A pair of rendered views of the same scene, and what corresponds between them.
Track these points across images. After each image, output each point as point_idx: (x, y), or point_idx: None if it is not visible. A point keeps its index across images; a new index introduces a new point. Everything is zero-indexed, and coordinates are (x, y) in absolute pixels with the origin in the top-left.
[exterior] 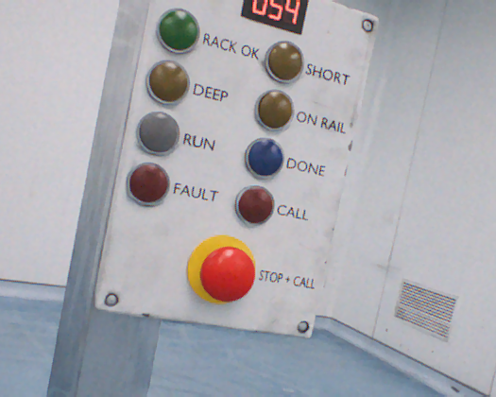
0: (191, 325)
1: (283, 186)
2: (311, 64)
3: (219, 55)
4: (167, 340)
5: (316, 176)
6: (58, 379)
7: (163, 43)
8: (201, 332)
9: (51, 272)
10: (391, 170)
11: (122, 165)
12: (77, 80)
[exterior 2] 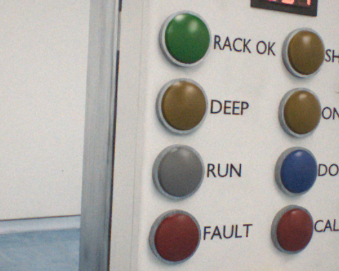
0: (67, 239)
1: (318, 198)
2: (329, 50)
3: (234, 59)
4: (50, 258)
5: None
6: None
7: (172, 59)
8: (78, 243)
9: None
10: None
11: (139, 221)
12: None
